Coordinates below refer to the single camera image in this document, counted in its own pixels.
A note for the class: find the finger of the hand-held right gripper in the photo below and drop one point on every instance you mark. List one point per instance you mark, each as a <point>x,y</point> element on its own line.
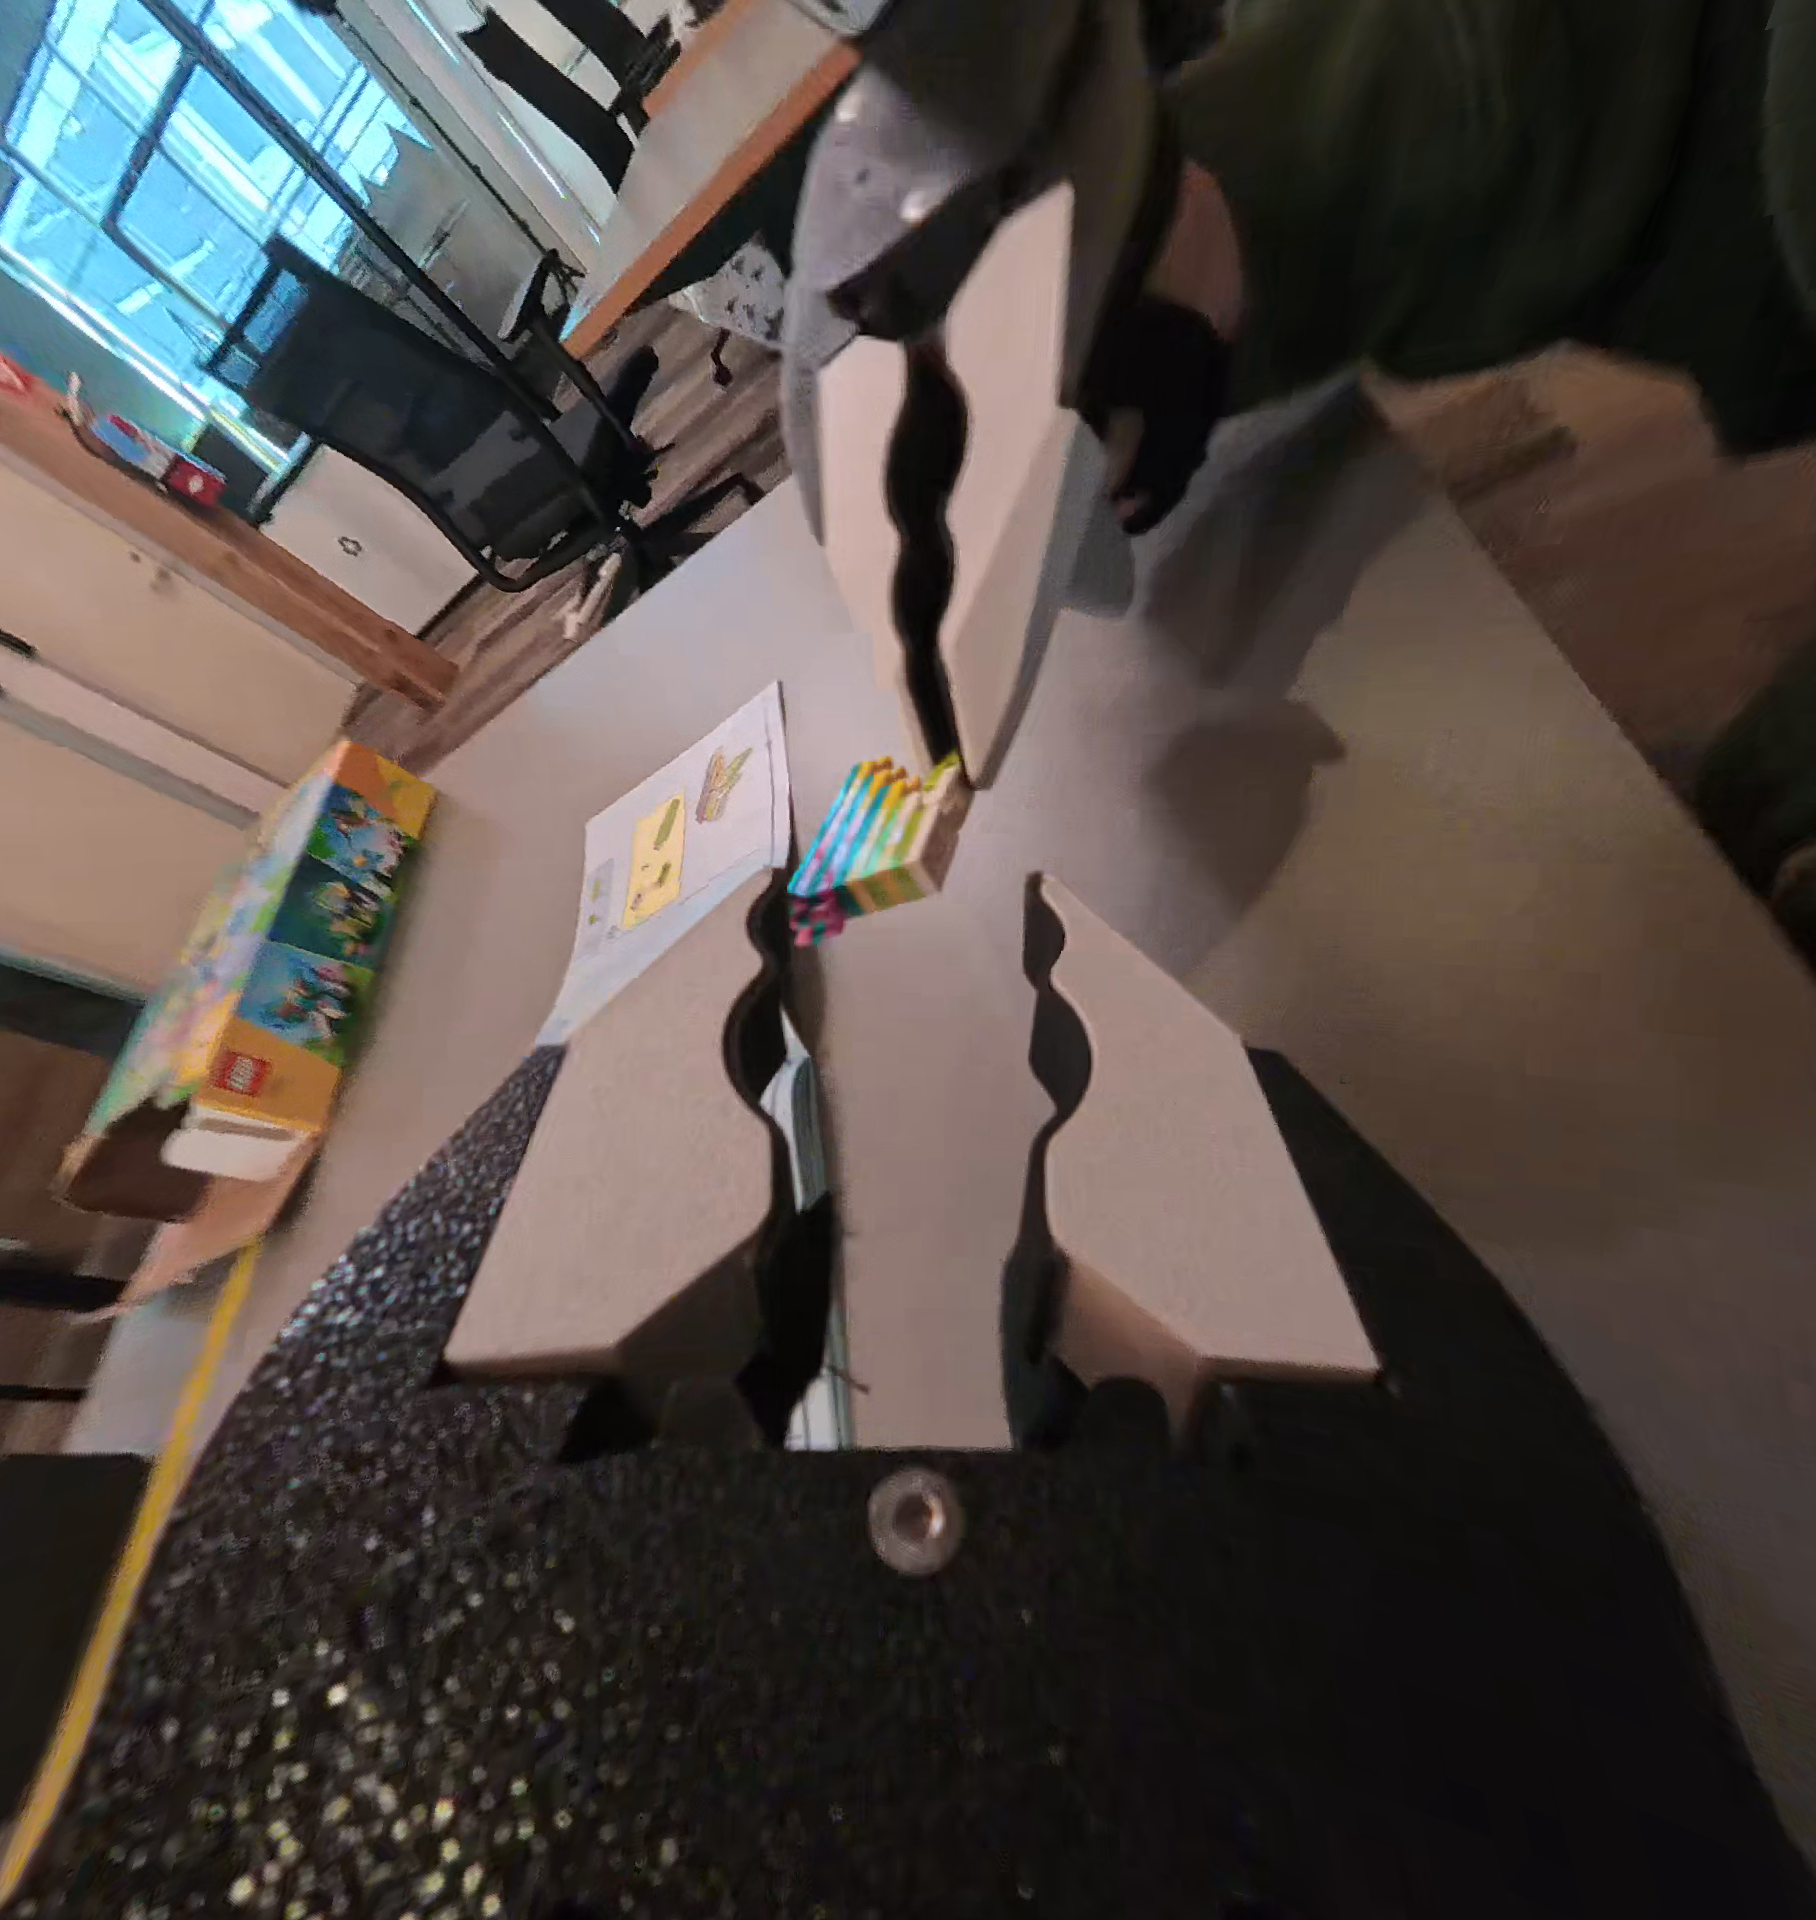
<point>856,481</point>
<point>1020,449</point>

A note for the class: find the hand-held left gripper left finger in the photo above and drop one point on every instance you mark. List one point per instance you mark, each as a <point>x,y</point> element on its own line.
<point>622,1171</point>

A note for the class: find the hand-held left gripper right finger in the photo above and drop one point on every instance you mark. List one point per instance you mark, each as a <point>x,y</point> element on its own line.
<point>1194,1200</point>

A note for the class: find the striped lego feather assembly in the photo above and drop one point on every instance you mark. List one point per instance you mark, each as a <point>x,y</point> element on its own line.
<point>876,854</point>

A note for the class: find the lego instruction booklet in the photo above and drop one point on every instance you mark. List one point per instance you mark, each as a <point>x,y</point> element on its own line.
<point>683,842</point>

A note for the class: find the colourful lego box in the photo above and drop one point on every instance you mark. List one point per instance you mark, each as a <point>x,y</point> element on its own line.
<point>294,929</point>

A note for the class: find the person's right hand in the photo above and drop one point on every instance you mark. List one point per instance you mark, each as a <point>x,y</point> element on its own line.
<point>1205,246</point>

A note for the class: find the desk with orange edge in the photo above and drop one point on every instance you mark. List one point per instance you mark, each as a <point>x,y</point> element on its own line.
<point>727,135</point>

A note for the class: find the black office chair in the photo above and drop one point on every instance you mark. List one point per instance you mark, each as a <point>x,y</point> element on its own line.
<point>398,406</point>

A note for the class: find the yellow tape stripe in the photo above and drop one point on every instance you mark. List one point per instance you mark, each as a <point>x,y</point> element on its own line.
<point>127,1561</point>

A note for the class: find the red box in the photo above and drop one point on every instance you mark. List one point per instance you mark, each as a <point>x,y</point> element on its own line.
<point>172,467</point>

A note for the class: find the white cabinet with wooden top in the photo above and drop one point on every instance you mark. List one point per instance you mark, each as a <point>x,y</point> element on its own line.
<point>98,632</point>

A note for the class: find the window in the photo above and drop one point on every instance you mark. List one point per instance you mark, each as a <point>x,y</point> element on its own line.
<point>84,194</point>

